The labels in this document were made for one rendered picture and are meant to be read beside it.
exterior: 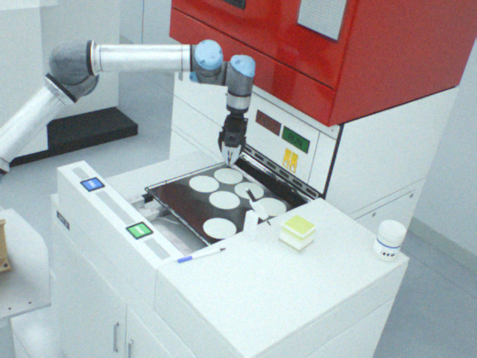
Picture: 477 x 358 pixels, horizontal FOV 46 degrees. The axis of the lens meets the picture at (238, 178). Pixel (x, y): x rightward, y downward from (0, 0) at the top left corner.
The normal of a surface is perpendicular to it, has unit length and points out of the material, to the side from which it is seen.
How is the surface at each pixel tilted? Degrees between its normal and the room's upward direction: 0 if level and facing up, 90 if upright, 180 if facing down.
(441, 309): 0
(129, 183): 0
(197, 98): 90
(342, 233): 0
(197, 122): 90
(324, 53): 90
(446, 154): 90
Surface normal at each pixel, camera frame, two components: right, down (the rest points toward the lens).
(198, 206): 0.13, -0.84
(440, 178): -0.75, 0.27
